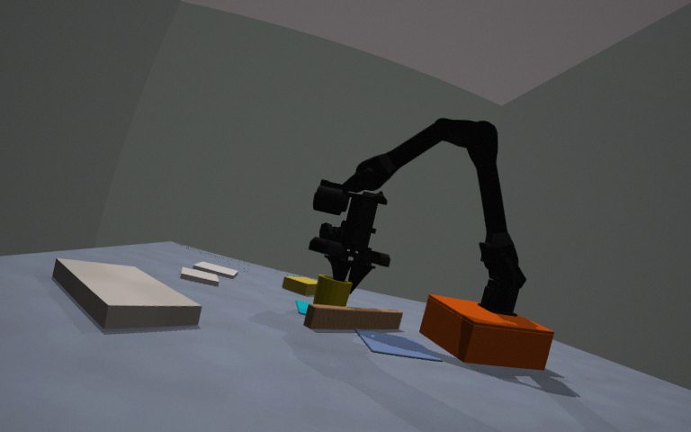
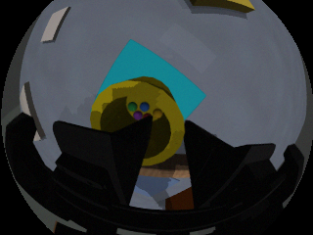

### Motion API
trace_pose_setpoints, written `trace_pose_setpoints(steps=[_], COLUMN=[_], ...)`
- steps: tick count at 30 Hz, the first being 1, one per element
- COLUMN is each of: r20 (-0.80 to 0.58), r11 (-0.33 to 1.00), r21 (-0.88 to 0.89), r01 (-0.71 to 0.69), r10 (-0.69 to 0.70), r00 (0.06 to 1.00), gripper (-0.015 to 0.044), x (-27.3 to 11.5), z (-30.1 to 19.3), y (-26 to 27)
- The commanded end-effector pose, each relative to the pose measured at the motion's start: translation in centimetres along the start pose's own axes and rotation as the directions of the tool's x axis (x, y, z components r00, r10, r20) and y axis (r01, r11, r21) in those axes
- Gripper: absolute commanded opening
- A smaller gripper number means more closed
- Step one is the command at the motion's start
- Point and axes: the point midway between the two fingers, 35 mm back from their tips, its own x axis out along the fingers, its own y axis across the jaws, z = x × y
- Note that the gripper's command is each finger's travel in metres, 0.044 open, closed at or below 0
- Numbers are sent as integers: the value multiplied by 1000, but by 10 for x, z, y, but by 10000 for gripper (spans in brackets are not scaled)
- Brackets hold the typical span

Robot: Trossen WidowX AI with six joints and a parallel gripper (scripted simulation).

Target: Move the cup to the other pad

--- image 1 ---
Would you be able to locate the olive-yellow cup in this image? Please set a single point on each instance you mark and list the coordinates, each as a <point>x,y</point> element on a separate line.
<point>332,292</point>

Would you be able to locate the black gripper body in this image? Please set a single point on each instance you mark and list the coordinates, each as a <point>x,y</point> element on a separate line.
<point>356,237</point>

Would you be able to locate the brown wooden bar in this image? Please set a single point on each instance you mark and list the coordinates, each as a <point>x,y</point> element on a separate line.
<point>349,318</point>

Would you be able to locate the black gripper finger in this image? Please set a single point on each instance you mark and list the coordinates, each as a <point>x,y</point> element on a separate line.
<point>340,268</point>
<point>357,273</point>

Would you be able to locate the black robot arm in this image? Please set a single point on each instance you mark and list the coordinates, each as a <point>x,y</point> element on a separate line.
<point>480,138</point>

